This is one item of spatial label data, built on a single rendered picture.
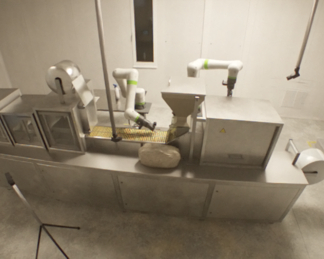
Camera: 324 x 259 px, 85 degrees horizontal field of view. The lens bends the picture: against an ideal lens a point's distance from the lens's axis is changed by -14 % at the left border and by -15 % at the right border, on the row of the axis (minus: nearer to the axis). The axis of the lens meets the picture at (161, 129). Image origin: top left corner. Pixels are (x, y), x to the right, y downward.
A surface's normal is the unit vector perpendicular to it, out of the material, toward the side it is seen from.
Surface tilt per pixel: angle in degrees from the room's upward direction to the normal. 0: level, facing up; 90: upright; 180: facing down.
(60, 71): 90
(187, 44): 90
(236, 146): 90
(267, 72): 90
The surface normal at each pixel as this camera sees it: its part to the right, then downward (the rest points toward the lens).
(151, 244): 0.00, -0.82
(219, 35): -0.13, 0.57
